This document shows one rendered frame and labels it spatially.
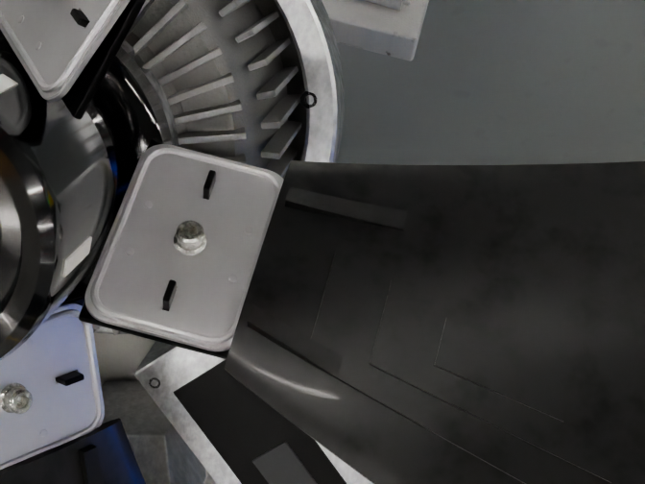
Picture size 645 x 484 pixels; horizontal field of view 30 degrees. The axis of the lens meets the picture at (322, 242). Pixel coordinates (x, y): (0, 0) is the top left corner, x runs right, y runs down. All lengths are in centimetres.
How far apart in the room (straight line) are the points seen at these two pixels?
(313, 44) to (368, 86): 85
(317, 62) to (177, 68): 10
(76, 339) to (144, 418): 17
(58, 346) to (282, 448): 14
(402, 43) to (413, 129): 54
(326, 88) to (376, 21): 37
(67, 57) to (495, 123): 109
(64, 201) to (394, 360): 14
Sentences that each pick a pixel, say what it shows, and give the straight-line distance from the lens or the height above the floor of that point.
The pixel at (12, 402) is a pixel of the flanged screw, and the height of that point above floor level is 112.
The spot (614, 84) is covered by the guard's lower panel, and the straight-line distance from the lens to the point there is 144.
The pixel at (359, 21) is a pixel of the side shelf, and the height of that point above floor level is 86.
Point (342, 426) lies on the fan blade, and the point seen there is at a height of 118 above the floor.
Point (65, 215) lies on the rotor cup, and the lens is 45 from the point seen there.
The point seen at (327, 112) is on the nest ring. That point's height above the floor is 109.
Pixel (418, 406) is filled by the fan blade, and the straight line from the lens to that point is 48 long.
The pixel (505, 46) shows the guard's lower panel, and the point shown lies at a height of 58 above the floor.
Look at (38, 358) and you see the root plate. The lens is 56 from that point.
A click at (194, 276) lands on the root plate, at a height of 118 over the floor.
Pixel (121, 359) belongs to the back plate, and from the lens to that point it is 78.
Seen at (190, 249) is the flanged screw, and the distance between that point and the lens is 50.
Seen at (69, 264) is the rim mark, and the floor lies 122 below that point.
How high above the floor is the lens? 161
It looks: 58 degrees down
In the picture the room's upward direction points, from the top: 10 degrees clockwise
